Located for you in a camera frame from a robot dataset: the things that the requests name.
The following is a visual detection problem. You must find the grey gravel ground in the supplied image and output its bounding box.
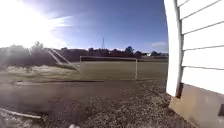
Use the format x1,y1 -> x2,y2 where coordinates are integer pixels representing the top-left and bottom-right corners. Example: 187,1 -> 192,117
0,79 -> 198,128

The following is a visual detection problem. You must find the white goal frame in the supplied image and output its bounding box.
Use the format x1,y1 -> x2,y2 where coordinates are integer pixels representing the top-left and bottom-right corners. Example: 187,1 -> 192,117
78,55 -> 139,81

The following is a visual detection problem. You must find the lattice mast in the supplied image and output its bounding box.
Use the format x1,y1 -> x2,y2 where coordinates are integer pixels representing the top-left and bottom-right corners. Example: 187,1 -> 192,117
100,36 -> 107,51

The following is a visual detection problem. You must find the green grass field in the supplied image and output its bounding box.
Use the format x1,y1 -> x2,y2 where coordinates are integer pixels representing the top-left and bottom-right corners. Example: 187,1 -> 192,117
0,59 -> 169,83

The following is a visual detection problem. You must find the pale thin stick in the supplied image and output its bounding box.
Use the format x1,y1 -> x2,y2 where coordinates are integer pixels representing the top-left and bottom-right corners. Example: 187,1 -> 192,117
0,107 -> 43,120

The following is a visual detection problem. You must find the row of distant trees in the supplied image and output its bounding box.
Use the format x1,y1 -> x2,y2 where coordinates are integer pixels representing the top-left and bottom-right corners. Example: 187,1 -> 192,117
0,41 -> 169,67

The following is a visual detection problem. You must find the white clapboard building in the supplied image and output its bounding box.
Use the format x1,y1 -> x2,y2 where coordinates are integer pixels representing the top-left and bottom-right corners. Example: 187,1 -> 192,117
163,0 -> 224,128

